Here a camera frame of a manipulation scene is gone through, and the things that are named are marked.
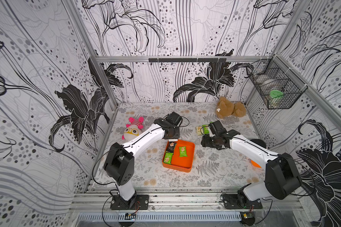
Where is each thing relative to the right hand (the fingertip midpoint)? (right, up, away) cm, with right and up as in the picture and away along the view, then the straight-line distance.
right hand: (206, 141), depth 89 cm
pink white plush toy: (-49, +7, +5) cm, 49 cm away
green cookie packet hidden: (-15, -7, +1) cm, 17 cm away
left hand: (-21, +3, -3) cm, 21 cm away
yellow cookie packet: (-3, +7, +13) cm, 15 cm away
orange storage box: (-15, -13, -4) cm, 20 cm away
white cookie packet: (-22, +3, -11) cm, 24 cm away
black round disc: (+33, -1, -1) cm, 33 cm away
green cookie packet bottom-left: (-25, -10, -3) cm, 27 cm away
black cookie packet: (-23, -3, +3) cm, 23 cm away
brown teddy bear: (+17, +22, +15) cm, 32 cm away
